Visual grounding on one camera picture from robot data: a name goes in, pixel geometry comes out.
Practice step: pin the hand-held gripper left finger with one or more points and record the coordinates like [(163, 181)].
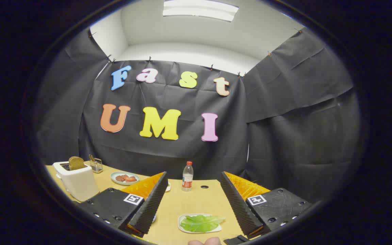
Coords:
[(150, 204)]

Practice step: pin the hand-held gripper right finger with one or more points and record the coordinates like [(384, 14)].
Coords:
[(238, 204)]

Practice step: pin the green lettuce leaf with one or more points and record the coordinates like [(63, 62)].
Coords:
[(201, 223)]

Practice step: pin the brown bread slice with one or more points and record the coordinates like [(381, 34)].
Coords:
[(77, 163)]

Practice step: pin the white divided seasoning tray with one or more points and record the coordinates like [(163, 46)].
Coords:
[(168, 187)]

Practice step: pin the red tomato slice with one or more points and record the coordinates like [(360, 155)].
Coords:
[(130, 179)]

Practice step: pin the brown meat slice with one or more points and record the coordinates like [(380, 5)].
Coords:
[(120, 178)]

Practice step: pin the white rectangular plate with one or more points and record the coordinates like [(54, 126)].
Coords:
[(182, 228)]

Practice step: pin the pale green round plate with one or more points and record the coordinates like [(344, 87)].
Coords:
[(114, 179)]

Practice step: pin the clear plastic water bottle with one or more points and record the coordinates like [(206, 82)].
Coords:
[(187, 178)]

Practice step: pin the metal mesh holder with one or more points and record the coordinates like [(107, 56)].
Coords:
[(97, 166)]

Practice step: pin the wooden sticks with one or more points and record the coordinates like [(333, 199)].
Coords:
[(92, 158)]

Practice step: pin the white toaster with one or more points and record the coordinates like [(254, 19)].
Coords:
[(78, 182)]

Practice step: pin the black backdrop cloth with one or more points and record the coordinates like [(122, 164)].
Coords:
[(284, 119)]

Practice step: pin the ceiling light panel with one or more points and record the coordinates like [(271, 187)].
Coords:
[(199, 10)]

